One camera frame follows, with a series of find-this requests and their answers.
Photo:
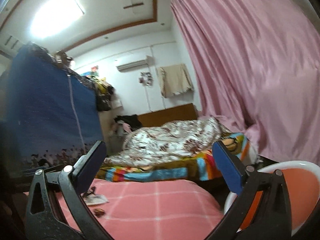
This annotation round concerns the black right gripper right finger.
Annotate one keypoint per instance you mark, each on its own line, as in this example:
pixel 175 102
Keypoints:
pixel 262 207

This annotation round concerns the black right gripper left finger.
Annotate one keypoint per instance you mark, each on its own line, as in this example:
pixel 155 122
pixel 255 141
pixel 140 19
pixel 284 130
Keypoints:
pixel 44 216

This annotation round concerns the blue snack wrapper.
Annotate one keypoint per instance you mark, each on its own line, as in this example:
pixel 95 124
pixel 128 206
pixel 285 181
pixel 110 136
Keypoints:
pixel 91 198

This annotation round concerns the orange bucket with white rim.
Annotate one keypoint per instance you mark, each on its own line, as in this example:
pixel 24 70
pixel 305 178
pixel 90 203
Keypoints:
pixel 302 180

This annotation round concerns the colourful striped blanket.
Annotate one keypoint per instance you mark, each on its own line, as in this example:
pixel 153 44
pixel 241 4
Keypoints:
pixel 200 167

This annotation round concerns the pink checked bed sheet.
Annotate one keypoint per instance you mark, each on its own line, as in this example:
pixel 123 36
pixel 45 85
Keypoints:
pixel 156 210

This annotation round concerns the blue fabric wardrobe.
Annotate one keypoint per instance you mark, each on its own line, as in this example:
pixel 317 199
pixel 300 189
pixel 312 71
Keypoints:
pixel 51 117

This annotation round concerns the pile of clothes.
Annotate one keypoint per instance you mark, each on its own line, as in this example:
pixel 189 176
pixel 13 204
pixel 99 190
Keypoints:
pixel 129 123

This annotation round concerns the floral white brown duvet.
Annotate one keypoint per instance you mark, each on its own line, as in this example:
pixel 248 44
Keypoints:
pixel 173 141

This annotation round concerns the wooden headboard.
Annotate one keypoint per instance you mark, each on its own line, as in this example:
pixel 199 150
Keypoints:
pixel 178 113

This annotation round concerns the items on wardrobe top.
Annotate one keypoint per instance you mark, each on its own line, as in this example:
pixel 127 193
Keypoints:
pixel 103 90

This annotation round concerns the beige hanging towel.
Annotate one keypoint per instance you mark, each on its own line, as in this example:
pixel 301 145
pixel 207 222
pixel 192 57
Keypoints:
pixel 174 80

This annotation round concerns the pink curtain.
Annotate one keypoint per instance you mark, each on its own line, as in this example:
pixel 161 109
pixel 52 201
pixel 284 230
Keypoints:
pixel 257 70

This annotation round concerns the white air conditioner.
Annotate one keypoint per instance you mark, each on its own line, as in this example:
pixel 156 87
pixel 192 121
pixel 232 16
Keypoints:
pixel 126 65

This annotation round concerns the ceiling lamp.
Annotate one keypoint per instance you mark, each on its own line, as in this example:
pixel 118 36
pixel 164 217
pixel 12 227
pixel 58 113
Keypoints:
pixel 54 16

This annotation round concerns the wall hook ornament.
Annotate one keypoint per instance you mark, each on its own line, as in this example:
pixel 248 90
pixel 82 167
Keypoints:
pixel 146 78

